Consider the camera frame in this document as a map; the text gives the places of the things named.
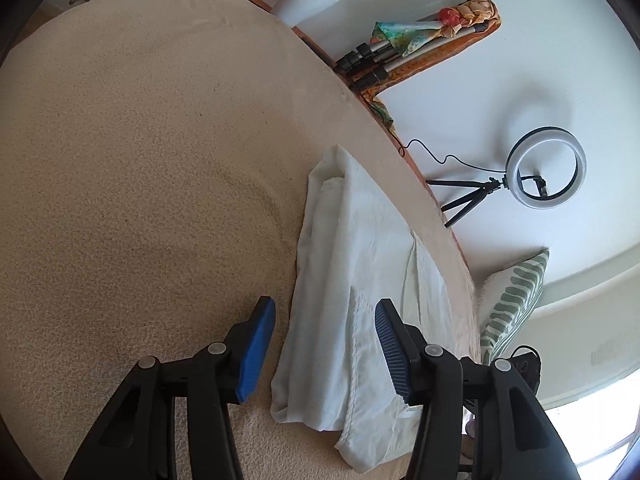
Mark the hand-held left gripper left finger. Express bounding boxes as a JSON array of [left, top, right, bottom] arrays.
[[62, 296, 277, 480]]

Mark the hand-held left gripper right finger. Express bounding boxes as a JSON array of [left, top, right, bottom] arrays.
[[375, 298, 583, 480]]

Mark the white shirt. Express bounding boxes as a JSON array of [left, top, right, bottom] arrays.
[[270, 144, 458, 476]]

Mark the green striped pillow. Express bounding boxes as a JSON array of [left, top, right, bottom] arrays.
[[477, 248, 551, 366]]

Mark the window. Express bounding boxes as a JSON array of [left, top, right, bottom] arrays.
[[542, 390, 640, 480]]

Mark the small black tripod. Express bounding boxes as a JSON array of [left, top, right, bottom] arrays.
[[426, 176, 511, 229]]

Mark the beige blanket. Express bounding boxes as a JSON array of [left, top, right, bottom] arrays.
[[0, 0, 483, 480]]

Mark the silver tripod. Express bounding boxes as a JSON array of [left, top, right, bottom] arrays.
[[334, 20, 493, 93]]

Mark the colourful scarf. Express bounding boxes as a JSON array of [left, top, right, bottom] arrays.
[[370, 0, 501, 58]]

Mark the black cable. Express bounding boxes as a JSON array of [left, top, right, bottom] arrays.
[[397, 139, 508, 173]]

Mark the ring light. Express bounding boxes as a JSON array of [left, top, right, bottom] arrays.
[[506, 129, 586, 209]]

